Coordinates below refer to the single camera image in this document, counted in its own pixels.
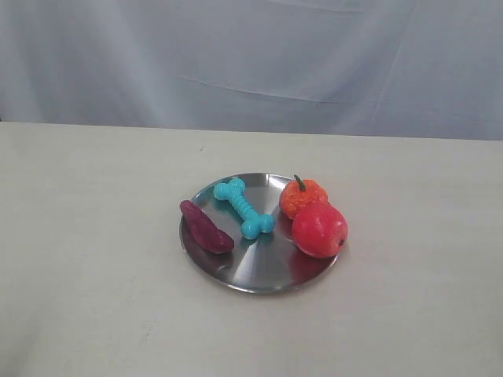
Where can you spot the teal toy bone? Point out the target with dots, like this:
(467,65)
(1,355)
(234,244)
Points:
(254,224)

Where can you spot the small orange pumpkin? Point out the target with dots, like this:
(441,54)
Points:
(299,193)

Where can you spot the purple sweet potato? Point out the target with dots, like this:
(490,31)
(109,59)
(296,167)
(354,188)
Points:
(204,231)

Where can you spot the round stainless steel plate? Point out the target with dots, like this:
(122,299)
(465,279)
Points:
(268,265)

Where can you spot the red apple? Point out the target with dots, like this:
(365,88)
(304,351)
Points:
(320,230)

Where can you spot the white fabric backdrop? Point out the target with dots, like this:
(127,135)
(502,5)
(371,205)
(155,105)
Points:
(376,68)

